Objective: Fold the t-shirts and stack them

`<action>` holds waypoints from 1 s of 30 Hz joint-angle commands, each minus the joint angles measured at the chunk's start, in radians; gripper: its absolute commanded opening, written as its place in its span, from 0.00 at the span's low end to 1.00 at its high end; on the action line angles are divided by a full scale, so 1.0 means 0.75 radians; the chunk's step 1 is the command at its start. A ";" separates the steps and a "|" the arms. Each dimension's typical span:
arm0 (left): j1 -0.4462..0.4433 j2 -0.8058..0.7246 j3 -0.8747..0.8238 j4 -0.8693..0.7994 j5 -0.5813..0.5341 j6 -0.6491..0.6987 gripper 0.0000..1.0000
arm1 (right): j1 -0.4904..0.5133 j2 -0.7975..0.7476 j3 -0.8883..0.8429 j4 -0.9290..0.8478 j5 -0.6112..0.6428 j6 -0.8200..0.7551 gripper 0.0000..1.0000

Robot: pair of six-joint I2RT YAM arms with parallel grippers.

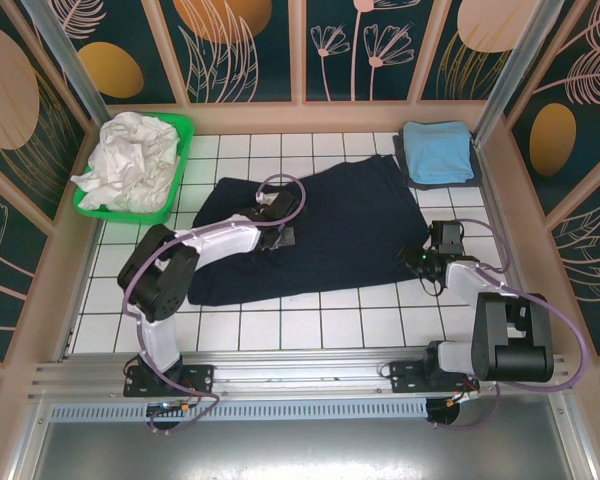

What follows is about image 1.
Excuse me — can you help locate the aluminium mounting rail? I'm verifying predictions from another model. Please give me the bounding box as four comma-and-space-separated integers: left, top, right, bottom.
27, 349, 574, 401

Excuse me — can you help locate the navy blue t-shirt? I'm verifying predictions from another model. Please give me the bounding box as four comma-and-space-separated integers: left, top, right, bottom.
187, 154, 430, 307

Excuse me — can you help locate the aluminium frame post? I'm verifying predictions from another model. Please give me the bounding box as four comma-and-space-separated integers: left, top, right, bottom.
472, 0, 554, 146
19, 0, 127, 154

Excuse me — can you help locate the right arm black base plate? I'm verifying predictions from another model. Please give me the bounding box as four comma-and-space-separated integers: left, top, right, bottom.
388, 360, 481, 396

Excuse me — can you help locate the grey folded t-shirt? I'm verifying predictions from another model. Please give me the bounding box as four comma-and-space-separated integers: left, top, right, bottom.
392, 133, 484, 190

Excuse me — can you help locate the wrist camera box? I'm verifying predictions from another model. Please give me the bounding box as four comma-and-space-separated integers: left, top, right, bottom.
428, 219, 465, 255
256, 188, 302, 224

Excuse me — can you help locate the white t-shirt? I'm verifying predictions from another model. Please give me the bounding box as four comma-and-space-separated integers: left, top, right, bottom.
69, 110, 179, 211

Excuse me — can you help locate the folded light blue towel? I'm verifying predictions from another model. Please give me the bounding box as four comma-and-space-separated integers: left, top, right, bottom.
402, 121, 474, 185

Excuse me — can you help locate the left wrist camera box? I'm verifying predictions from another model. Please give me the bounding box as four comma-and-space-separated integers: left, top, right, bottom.
256, 188, 302, 224

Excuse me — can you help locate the aluminium side rail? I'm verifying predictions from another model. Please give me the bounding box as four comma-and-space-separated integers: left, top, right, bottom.
472, 137, 546, 356

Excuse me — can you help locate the green plastic basket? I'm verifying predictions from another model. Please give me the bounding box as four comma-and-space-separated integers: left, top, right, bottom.
73, 113, 196, 224

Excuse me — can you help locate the shiny metal sheet panel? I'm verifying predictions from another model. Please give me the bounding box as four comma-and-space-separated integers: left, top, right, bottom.
9, 392, 594, 480

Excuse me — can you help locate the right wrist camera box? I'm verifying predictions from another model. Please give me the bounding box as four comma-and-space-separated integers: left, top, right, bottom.
428, 219, 465, 255

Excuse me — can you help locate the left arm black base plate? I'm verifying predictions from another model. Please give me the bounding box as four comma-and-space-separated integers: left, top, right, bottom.
123, 363, 216, 399

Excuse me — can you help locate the small circuit board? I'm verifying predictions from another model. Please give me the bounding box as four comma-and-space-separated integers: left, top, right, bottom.
146, 399, 194, 417

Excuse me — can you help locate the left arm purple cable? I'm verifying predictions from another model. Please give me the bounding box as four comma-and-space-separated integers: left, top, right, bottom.
121, 173, 309, 435

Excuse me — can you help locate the grey slotted cable duct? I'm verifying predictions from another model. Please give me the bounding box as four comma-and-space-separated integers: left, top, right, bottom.
49, 399, 429, 422

